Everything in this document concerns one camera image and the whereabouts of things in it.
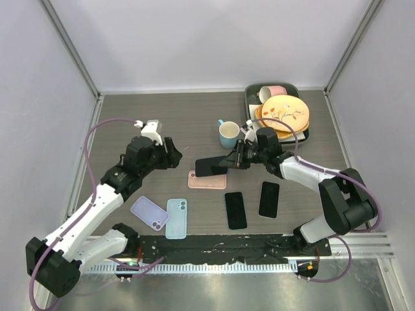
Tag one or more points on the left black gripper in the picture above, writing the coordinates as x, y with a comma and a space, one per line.
171, 160

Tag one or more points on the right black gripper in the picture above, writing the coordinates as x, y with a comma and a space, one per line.
236, 159

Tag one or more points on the blue-edged black phone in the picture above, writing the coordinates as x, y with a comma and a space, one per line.
207, 167

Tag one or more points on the pink phone case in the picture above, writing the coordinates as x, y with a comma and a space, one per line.
218, 182

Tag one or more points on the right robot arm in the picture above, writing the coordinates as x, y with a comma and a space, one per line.
346, 201

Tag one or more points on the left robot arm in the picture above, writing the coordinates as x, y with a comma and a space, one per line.
57, 261

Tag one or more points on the black phone middle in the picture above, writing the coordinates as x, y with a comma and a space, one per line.
235, 211

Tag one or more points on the black phone right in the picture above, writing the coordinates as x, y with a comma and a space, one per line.
269, 198

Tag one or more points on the purple phone case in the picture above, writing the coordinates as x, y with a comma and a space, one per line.
150, 213

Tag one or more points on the light blue phone case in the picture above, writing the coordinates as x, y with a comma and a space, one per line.
176, 226

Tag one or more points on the blue mug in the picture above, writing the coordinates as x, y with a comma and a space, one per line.
228, 133

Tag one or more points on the white square plate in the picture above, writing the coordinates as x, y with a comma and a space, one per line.
301, 137

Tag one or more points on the dark green tray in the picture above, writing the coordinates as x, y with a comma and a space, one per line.
252, 102

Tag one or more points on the pink cup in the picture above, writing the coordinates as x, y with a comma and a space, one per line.
266, 92

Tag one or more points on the orange bird plate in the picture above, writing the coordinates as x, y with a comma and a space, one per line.
287, 109

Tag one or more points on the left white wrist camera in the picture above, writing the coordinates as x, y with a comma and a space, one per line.
150, 129

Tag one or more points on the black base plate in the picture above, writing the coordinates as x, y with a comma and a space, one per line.
224, 249

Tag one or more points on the white cable duct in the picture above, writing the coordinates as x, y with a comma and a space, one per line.
108, 267

